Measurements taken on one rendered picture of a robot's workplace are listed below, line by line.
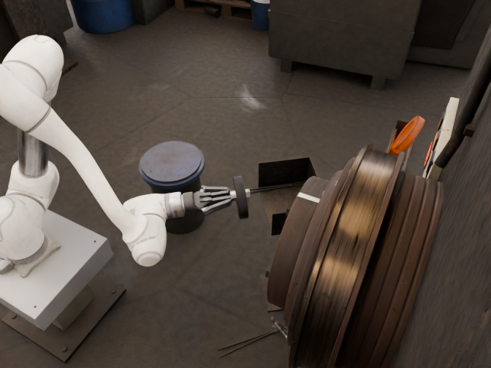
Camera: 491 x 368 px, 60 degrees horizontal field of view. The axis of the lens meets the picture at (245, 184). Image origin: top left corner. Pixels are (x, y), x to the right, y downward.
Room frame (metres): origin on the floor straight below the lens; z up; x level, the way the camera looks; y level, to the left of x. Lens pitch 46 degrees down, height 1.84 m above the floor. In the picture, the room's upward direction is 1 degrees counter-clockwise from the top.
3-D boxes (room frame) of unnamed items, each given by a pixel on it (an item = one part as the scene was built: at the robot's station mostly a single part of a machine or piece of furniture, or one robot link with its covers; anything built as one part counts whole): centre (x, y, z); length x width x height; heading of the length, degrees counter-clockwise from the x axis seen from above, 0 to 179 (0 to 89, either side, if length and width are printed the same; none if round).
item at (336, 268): (0.49, -0.20, 1.11); 0.47 x 0.06 x 0.47; 153
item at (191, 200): (1.01, 0.18, 0.71); 0.09 x 0.08 x 0.07; 98
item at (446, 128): (0.74, -0.45, 1.15); 0.26 x 0.02 x 0.18; 153
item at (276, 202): (1.08, -0.17, 0.36); 0.26 x 0.20 x 0.72; 8
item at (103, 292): (1.00, 0.86, 0.16); 0.40 x 0.40 x 0.31; 60
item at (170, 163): (1.54, 0.36, 0.22); 0.32 x 0.32 x 0.43
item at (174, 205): (1.00, 0.25, 0.71); 0.09 x 0.06 x 0.09; 8
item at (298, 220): (0.53, -0.11, 1.11); 0.28 x 0.06 x 0.28; 153
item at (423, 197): (0.45, -0.27, 1.11); 0.47 x 0.10 x 0.47; 153
